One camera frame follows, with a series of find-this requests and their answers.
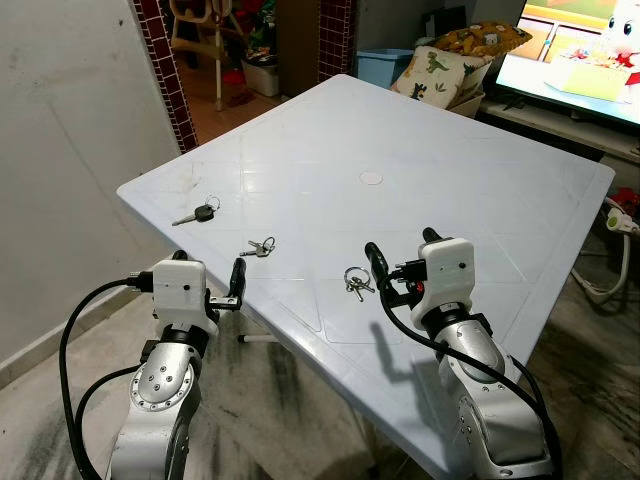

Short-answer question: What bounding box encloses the white dinosaur print pillow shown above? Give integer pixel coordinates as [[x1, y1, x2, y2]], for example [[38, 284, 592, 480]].
[[390, 45, 491, 111]]

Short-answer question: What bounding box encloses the red toy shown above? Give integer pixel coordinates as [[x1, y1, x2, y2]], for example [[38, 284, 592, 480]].
[[610, 187, 640, 211]]

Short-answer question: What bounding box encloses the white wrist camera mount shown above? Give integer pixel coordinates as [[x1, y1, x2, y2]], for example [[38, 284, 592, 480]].
[[150, 258, 221, 331], [415, 238, 476, 316]]

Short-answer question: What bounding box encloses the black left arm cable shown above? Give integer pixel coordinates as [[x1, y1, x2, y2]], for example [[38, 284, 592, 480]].
[[58, 276, 153, 480], [73, 365, 143, 480]]

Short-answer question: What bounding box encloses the white hose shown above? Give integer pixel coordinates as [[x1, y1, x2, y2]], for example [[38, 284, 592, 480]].
[[573, 225, 634, 301]]

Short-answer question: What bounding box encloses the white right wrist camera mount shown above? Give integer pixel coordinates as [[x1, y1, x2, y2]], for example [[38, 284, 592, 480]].
[[415, 238, 476, 316]]

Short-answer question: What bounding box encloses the black-headed car key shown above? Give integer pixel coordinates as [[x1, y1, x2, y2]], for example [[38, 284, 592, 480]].
[[171, 197, 221, 227]]

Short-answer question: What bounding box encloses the light blue plastic bin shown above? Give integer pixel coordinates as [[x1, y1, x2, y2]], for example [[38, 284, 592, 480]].
[[355, 48, 416, 89]]

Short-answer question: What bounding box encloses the yellow patterned pillow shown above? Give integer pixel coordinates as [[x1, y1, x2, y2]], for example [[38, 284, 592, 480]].
[[432, 22, 534, 59]]

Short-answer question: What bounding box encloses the small silver key pair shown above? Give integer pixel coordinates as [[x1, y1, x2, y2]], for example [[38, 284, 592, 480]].
[[239, 236, 277, 259]]

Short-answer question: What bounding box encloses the key bunch with large ring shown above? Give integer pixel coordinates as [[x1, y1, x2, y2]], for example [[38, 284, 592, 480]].
[[343, 265, 377, 302]]

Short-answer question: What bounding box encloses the white nozzle with green band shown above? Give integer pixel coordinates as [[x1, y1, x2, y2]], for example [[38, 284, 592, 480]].
[[603, 197, 640, 236]]

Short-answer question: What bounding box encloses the flat screen television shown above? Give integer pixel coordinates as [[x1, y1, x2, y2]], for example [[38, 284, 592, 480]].
[[495, 0, 640, 126]]

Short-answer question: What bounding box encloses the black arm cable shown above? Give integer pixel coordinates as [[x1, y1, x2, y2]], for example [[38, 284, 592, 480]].
[[378, 262, 564, 480], [58, 276, 153, 480], [73, 365, 143, 480]]

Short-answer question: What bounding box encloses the grey television stand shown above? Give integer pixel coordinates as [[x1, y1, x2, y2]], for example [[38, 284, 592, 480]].
[[478, 95, 640, 166]]

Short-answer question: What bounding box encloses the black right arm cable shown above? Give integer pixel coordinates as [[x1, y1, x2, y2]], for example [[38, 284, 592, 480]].
[[378, 262, 564, 480]]

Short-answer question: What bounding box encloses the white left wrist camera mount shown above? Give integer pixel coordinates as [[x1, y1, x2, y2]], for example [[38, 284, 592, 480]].
[[150, 258, 221, 331]]

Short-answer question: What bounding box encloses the dark brown wooden door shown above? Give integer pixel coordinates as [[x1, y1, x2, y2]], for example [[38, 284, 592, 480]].
[[278, 0, 321, 96]]

